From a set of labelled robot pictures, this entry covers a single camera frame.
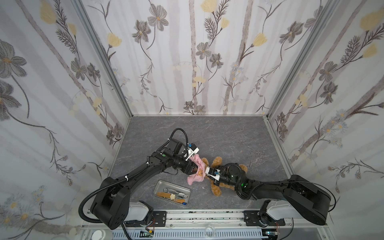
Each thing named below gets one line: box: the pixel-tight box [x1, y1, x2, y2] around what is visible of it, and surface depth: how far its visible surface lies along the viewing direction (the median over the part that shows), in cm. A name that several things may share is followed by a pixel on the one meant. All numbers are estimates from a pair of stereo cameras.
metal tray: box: [153, 180, 191, 206], surface depth 84 cm
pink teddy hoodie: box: [187, 154, 206, 186], surface depth 75 cm
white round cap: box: [91, 229, 113, 240], surface depth 64 cm
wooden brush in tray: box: [156, 192, 187, 205], surface depth 83 cm
